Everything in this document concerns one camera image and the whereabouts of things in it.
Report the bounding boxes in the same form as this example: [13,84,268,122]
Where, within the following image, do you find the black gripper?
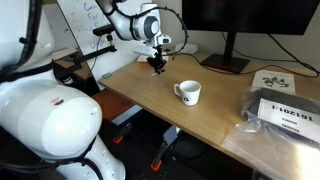
[146,45,168,76]

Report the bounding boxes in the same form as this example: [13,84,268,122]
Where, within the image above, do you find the white mug with black logo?
[173,79,202,107]

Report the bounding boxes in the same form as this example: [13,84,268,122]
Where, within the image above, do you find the orange floor mat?
[90,89,139,123]

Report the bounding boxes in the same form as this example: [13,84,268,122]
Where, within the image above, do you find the black monitor stand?
[200,31,251,74]

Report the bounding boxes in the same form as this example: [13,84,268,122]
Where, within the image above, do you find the large whiteboard with blue writing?
[56,0,159,92]

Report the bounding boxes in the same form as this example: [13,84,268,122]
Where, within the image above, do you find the black computer monitor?
[181,0,320,36]

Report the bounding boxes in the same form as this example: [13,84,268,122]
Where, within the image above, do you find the small whiteboard with sketches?
[41,3,79,62]

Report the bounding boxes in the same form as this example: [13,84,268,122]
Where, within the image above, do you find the paper with dragon drawing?
[251,69,297,94]

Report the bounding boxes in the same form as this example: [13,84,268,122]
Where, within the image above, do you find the black item with white label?
[245,87,320,145]

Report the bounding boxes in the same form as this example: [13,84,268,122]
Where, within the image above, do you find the clear plastic bag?
[221,85,320,180]

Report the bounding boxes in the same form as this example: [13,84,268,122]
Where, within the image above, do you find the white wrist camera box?
[133,45,158,59]

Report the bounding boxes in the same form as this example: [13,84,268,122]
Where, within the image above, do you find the black exterior camera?
[92,23,118,38]

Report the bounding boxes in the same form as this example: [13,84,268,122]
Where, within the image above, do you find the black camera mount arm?
[53,34,118,79]

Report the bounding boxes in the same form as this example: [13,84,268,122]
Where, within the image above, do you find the black clamp with orange handle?
[112,122,134,145]
[149,125,181,172]

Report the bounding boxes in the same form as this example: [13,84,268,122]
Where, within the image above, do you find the black monitor cable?
[268,34,320,75]

